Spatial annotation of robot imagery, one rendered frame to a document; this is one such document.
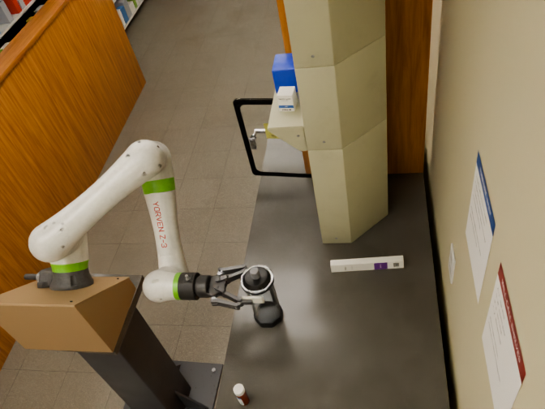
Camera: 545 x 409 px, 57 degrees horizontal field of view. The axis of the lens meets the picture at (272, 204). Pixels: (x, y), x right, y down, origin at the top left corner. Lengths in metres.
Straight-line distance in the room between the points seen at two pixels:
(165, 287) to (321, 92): 0.80
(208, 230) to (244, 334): 1.71
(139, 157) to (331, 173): 0.62
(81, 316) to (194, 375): 1.21
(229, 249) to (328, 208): 1.55
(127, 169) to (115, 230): 2.10
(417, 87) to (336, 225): 0.57
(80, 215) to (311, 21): 0.91
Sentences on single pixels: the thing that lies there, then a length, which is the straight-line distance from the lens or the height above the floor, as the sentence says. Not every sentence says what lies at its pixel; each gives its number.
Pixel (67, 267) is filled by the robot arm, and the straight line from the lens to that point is 1.90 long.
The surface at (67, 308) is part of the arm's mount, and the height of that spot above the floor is 1.23.
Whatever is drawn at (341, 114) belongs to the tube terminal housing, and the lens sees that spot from 1.53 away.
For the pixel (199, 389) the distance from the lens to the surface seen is 2.81.
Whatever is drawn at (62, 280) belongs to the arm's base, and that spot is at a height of 1.16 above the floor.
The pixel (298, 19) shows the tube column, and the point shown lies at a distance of 1.37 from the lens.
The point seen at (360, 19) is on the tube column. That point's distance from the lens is 1.45.
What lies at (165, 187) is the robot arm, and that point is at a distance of 1.80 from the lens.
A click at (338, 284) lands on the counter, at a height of 0.94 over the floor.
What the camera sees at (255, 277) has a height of 1.19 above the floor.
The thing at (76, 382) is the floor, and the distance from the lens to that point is 3.14.
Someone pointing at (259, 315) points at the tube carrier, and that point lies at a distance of 1.73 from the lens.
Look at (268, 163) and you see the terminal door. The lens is 2.14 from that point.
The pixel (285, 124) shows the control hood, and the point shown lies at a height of 1.51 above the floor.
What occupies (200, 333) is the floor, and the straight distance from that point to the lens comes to 2.97.
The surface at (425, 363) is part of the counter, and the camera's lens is 1.70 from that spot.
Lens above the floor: 2.46
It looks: 45 degrees down
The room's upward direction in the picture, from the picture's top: 14 degrees counter-clockwise
